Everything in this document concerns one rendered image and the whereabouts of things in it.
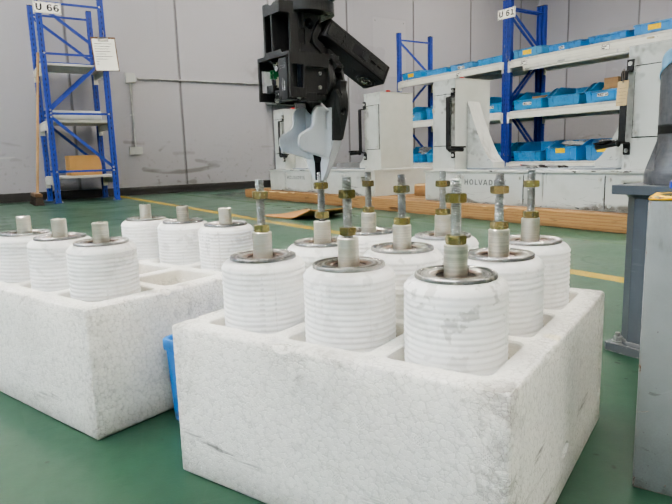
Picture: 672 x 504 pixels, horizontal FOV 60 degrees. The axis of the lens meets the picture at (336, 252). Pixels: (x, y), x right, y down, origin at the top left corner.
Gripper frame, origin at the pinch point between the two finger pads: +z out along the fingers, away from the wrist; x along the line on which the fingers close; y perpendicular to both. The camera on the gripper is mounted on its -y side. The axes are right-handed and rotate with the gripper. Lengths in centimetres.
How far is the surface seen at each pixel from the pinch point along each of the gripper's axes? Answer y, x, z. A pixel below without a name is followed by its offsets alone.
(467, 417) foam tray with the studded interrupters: 11.1, 32.4, 19.3
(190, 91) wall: -260, -599, -83
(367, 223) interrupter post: -9.7, -2.8, 8.1
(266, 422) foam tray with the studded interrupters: 17.5, 11.7, 25.1
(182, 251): 3.8, -38.3, 14.5
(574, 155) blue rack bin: -493, -243, 4
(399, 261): 0.7, 14.3, 10.2
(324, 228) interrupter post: 1.1, 1.0, 7.5
